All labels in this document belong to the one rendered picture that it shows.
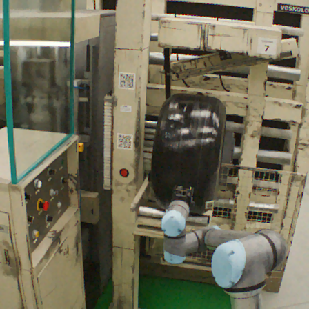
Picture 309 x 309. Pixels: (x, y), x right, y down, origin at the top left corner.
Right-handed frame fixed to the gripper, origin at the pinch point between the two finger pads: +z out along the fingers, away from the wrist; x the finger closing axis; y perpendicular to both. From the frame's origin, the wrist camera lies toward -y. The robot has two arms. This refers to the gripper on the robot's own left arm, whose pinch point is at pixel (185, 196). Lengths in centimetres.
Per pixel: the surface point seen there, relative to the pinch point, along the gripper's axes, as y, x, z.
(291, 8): 87, -42, 75
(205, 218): -18.4, -8.3, 23.5
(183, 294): -103, 2, 84
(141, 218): -23.5, 22.1, 23.8
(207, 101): 35.4, -2.8, 28.0
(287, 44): 66, -40, 60
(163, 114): 28.8, 14.7, 19.0
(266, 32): 70, -27, 46
